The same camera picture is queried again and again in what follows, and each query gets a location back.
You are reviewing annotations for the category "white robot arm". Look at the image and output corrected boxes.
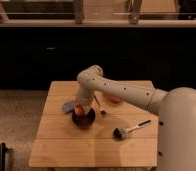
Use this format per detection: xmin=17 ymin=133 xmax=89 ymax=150
xmin=76 ymin=65 xmax=196 ymax=171

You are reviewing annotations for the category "black bowl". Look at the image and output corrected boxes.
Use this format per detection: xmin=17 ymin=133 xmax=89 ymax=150
xmin=72 ymin=108 xmax=96 ymax=129

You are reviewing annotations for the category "blue sponge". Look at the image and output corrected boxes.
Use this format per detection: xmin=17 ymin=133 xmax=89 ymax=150
xmin=62 ymin=101 xmax=75 ymax=114

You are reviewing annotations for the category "orange bowl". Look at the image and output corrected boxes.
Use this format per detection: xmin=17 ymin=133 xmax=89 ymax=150
xmin=107 ymin=96 xmax=122 ymax=104

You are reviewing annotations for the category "black white dish brush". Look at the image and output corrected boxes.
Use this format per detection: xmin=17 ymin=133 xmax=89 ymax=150
xmin=113 ymin=120 xmax=151 ymax=140

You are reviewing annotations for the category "wooden folding table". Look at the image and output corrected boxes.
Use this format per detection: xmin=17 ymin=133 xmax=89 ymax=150
xmin=29 ymin=81 xmax=158 ymax=168

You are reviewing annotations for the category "black pole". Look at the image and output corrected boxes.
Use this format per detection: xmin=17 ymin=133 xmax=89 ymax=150
xmin=0 ymin=143 xmax=8 ymax=171

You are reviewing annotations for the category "wooden handled fork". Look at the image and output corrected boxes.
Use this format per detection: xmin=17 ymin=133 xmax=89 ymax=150
xmin=94 ymin=95 xmax=106 ymax=115

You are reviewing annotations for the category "wooden shelf rail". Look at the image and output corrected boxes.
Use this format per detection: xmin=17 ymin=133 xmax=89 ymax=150
xmin=0 ymin=0 xmax=196 ymax=28

